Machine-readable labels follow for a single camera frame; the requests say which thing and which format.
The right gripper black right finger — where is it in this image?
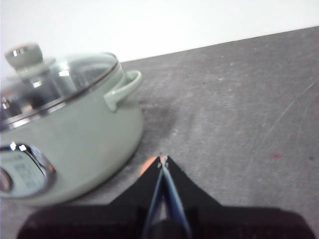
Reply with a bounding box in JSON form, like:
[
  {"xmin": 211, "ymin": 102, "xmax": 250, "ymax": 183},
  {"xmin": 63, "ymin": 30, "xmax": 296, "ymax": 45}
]
[{"xmin": 162, "ymin": 155, "xmax": 316, "ymax": 239}]

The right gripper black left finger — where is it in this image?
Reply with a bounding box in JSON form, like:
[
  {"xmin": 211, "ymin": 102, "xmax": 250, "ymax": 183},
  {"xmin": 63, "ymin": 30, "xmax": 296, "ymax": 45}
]
[{"xmin": 16, "ymin": 156, "xmax": 163, "ymax": 239}]

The brown egg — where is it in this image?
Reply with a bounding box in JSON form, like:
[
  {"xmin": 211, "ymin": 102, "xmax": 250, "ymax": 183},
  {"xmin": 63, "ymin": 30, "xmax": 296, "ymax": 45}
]
[{"xmin": 140, "ymin": 156, "xmax": 160, "ymax": 178}]

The glass lid with green knob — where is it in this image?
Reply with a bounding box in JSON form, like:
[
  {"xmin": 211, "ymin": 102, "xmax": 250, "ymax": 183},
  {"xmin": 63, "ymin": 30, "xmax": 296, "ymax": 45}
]
[{"xmin": 0, "ymin": 42, "xmax": 119, "ymax": 132}]

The pale green electric pot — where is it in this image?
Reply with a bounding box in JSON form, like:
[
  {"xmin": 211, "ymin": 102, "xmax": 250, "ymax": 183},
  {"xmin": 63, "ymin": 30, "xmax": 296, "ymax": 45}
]
[{"xmin": 0, "ymin": 54, "xmax": 145, "ymax": 208}]

